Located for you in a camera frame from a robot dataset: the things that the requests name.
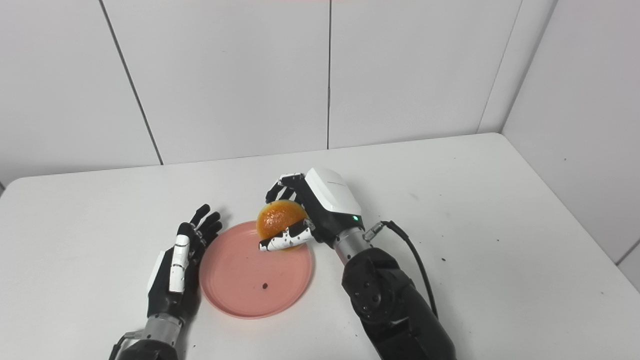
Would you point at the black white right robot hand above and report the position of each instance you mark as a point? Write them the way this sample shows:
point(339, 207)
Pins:
point(330, 205)

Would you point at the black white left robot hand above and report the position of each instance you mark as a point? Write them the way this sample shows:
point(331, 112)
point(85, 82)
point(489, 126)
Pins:
point(162, 295)

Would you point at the toy hamburger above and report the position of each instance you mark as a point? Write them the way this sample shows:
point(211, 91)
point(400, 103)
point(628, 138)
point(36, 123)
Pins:
point(277, 217)

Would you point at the pink round plate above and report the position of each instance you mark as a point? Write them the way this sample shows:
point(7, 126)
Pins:
point(240, 270)

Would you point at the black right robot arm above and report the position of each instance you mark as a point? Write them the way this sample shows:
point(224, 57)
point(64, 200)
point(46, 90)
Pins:
point(390, 305)

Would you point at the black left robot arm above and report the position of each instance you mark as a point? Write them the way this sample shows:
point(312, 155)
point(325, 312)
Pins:
point(155, 345)

